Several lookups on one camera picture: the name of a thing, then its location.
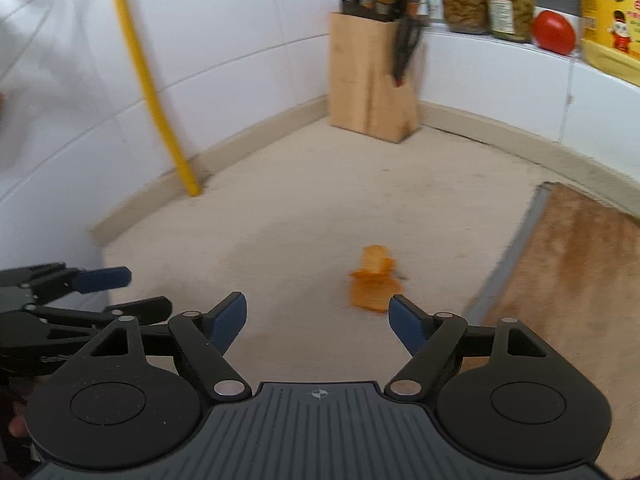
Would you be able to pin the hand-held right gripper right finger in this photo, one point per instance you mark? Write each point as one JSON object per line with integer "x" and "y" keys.
{"x": 407, "y": 325}

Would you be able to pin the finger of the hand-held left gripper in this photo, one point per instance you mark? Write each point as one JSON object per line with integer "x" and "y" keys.
{"x": 150, "y": 310}
{"x": 102, "y": 280}

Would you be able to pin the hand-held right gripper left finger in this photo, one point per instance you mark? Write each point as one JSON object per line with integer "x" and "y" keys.
{"x": 227, "y": 322}

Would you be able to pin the orange peel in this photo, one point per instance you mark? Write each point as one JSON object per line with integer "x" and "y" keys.
{"x": 372, "y": 285}

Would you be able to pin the person's left hand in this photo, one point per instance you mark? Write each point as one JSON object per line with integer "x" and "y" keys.
{"x": 17, "y": 425}

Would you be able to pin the wooden cutting board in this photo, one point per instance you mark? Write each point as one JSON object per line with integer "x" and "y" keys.
{"x": 575, "y": 280}

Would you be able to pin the yellow pipe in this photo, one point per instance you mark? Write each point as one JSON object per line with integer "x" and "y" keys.
{"x": 145, "y": 75}

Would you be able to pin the wooden knife block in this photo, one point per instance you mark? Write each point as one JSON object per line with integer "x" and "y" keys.
{"x": 370, "y": 85}

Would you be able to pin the red tomato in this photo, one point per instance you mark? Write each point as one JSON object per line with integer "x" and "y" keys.
{"x": 554, "y": 32}

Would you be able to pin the glass jar of green pickles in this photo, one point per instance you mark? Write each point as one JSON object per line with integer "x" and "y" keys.
{"x": 510, "y": 7}

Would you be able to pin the yellow detergent bottle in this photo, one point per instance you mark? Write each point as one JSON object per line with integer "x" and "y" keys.
{"x": 612, "y": 20}

